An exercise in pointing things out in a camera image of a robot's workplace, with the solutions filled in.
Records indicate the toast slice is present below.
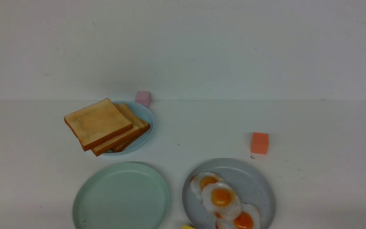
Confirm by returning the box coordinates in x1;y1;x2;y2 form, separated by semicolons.
111;118;151;153
92;103;143;156
64;98;133;152

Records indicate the fried egg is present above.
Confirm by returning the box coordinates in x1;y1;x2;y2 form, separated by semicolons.
189;171;225;201
215;203;261;229
201;182;242;220

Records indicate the light blue plate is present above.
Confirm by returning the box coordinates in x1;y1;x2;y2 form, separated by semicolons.
100;101;155;157

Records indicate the pink foam cube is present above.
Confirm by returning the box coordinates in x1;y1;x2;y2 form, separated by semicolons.
135;91;152;108

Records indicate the orange foam cube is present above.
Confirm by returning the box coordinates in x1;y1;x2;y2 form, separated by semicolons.
250;132;270;155

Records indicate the mint green plate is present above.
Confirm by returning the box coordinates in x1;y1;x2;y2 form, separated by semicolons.
72;162;170;229

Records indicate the grey speckled plate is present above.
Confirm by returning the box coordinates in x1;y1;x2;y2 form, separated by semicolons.
182;158;276;229

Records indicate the yellow foam cube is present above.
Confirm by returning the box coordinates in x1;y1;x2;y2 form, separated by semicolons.
181;225;196;229

